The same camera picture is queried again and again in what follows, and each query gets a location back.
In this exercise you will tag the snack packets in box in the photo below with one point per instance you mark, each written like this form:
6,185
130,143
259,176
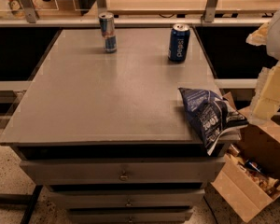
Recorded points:
253,170

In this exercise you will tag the wooden desk top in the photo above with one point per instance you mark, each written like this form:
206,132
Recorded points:
166,7

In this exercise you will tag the blue pepsi can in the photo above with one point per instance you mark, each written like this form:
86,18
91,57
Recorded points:
179,41

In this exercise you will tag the middle drawer front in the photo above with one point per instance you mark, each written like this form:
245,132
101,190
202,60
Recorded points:
127,198

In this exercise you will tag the grey drawer cabinet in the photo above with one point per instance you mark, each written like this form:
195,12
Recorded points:
87,104

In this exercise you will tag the bottom drawer front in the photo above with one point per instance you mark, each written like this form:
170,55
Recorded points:
130,216

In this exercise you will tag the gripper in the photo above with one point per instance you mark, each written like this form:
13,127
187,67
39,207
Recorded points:
279,34

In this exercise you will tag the drawer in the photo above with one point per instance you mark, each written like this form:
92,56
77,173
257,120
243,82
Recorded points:
115,171
130,216
127,198

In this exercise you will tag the open cardboard box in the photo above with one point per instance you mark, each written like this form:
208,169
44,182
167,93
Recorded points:
250,179

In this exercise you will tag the red bull can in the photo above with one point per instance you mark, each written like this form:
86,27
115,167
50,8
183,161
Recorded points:
107,25

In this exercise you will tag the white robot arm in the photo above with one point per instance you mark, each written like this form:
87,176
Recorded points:
273,39

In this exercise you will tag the top drawer front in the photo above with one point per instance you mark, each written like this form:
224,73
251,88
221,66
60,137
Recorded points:
115,171

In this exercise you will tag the blue chip bag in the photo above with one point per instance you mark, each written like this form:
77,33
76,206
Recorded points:
210,115

